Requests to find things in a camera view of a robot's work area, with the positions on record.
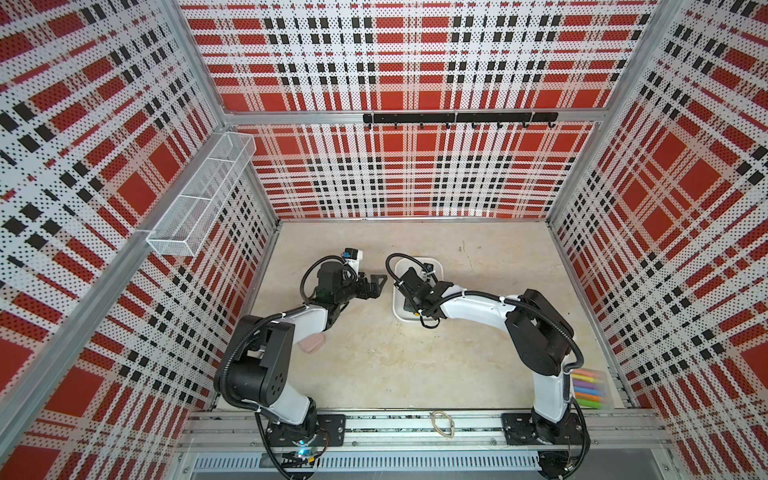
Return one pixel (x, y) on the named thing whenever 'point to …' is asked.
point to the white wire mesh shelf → (187, 224)
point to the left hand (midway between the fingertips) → (375, 279)
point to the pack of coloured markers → (592, 389)
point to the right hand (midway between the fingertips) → (415, 301)
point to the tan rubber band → (433, 413)
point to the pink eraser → (312, 343)
